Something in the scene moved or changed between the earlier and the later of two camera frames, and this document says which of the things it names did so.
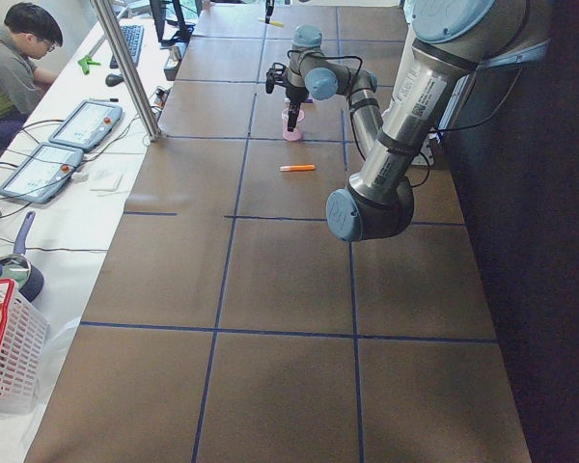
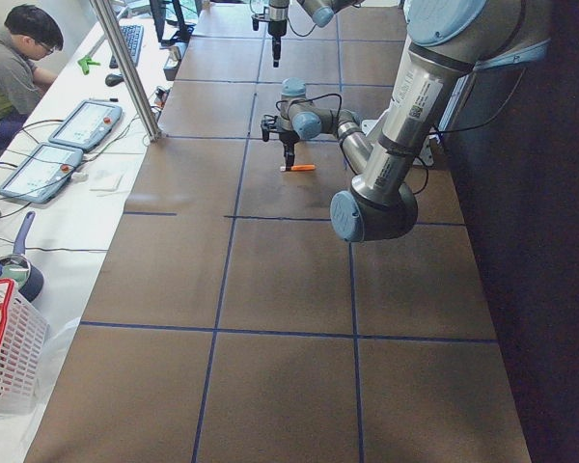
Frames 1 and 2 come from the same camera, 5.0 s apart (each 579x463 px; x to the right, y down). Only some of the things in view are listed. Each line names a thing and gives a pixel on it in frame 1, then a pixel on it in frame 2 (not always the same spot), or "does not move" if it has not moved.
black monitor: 175,19 does not move
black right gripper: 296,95 -> 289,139
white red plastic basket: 14,336 does not move
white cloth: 106,179 does not move
